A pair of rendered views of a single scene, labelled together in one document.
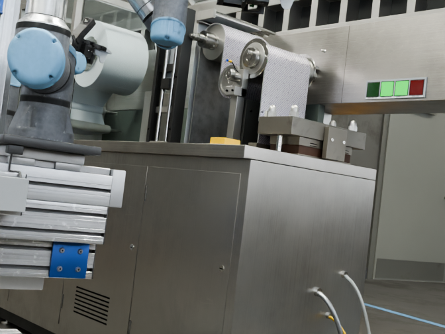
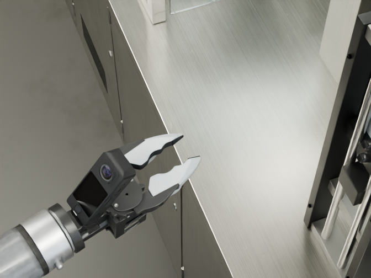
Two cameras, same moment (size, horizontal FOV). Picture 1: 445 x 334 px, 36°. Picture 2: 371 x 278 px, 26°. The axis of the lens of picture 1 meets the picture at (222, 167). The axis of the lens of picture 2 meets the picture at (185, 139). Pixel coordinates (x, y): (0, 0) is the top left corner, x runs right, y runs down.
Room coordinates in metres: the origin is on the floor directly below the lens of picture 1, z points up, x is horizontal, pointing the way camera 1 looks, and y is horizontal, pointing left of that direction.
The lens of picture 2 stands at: (2.00, 0.28, 2.18)
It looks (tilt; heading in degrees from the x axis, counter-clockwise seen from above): 57 degrees down; 20
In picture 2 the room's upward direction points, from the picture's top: straight up
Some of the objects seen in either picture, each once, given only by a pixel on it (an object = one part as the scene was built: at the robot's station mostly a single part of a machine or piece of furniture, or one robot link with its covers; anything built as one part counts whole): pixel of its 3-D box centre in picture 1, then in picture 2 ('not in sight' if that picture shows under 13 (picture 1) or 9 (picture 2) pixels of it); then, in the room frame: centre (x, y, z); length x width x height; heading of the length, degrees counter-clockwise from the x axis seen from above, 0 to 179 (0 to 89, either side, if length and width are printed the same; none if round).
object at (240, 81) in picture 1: (233, 111); not in sight; (2.46, -0.02, 1.05); 0.06 x 0.05 x 0.31; 131
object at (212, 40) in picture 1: (208, 40); not in sight; (2.63, 0.11, 1.34); 0.06 x 0.06 x 0.06; 41
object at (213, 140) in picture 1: (224, 142); not in sight; (2.19, 0.00, 0.91); 0.07 x 0.07 x 0.02; 41
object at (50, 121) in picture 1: (43, 120); not in sight; (1.60, 0.43, 0.87); 0.15 x 0.15 x 0.10
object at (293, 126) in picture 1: (313, 133); not in sight; (2.43, -0.31, 1.00); 0.40 x 0.16 x 0.06; 131
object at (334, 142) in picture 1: (335, 144); not in sight; (2.37, -0.38, 0.97); 0.10 x 0.03 x 0.11; 131
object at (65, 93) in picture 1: (48, 70); not in sight; (1.59, 0.43, 0.98); 0.13 x 0.12 x 0.14; 6
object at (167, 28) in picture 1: (169, 20); not in sight; (1.51, 0.16, 1.12); 0.11 x 0.08 x 0.11; 6
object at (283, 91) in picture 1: (284, 101); not in sight; (2.49, -0.20, 1.11); 0.23 x 0.01 x 0.18; 131
